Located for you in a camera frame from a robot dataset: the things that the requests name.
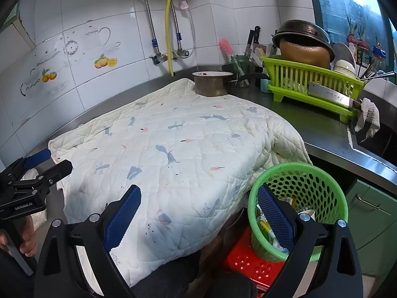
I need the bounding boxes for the steel sink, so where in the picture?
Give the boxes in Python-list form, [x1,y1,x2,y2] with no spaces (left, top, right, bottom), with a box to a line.
[347,121,397,162]

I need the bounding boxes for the white bowl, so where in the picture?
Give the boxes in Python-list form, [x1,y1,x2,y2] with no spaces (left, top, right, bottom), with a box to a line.
[333,59,357,79]

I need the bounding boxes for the braided metal hose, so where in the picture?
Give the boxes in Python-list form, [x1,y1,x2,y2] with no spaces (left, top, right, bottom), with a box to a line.
[170,0,184,52]
[131,0,161,58]

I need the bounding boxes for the green cabinet door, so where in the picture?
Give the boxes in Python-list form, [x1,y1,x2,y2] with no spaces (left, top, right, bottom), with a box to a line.
[344,178,397,277]

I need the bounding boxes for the white quilted printed blanket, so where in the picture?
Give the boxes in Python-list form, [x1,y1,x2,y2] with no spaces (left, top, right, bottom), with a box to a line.
[48,78,313,288]

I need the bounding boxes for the green glass jar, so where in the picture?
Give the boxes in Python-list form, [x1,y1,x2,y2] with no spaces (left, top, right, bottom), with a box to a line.
[230,55,251,88]

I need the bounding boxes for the yellow corrugated hose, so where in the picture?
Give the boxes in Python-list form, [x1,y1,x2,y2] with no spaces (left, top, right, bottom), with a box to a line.
[165,0,175,77]

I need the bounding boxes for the steel cleaver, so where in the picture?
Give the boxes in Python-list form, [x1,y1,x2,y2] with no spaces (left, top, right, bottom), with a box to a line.
[307,81,362,110]

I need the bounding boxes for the black handled knife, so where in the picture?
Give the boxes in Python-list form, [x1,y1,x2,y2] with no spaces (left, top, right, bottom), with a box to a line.
[244,25,261,62]

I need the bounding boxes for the green plastic dish rack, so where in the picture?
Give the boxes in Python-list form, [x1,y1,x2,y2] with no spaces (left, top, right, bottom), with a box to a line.
[259,55,367,123]

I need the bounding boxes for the window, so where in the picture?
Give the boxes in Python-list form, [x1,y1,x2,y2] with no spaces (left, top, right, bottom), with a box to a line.
[311,0,397,66]

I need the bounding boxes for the white packet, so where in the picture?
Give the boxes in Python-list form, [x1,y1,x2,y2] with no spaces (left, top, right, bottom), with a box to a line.
[21,168,49,231]

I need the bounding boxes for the person's left hand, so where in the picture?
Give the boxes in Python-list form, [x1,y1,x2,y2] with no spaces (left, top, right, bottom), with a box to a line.
[0,216,39,258]

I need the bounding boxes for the pink bottle brush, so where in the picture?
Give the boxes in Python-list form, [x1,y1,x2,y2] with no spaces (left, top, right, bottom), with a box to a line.
[218,38,249,86]

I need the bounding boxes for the green plastic mesh basket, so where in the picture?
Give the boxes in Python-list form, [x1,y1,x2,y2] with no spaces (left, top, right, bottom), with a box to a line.
[247,162,349,263]

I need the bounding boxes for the metal saucepan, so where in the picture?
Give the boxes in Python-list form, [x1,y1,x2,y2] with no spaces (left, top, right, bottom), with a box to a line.
[192,71,270,98]

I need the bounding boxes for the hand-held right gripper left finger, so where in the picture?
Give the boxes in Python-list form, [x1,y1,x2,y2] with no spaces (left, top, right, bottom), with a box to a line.
[33,184,142,298]

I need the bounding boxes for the black wok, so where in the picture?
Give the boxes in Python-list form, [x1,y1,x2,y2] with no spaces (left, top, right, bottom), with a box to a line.
[272,19,336,63]

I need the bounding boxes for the white rag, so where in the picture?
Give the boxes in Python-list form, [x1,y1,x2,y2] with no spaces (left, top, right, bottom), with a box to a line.
[354,97,381,140]

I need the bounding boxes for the clear plastic tube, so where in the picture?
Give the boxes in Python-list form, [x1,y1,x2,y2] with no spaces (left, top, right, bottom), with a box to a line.
[178,0,197,58]

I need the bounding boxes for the red plastic stool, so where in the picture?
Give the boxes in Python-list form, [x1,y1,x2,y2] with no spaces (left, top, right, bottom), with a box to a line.
[222,225,291,284]

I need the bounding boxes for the brown clay pot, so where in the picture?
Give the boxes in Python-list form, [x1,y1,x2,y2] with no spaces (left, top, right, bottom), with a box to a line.
[279,38,331,69]

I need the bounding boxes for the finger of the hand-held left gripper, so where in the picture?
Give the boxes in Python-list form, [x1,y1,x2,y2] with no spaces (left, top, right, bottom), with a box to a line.
[0,148,52,184]
[20,159,74,193]

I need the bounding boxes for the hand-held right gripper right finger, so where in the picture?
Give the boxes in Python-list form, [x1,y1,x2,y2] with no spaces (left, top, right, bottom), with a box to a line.
[257,185,363,298]

